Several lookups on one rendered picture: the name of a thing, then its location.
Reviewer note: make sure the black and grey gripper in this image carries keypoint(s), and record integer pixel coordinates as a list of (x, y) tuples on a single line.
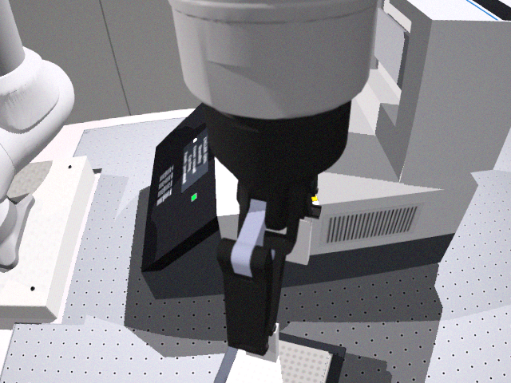
[(264, 155)]

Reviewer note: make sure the white benchtop lab instrument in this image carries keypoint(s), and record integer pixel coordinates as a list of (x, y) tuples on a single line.
[(397, 195)]

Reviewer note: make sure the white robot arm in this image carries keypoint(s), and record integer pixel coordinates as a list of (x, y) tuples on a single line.
[(267, 59)]

